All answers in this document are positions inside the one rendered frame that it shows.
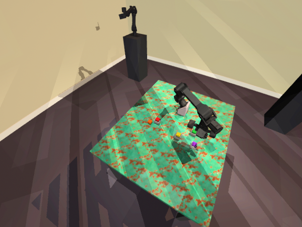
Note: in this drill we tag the green button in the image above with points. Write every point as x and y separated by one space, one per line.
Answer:
193 132

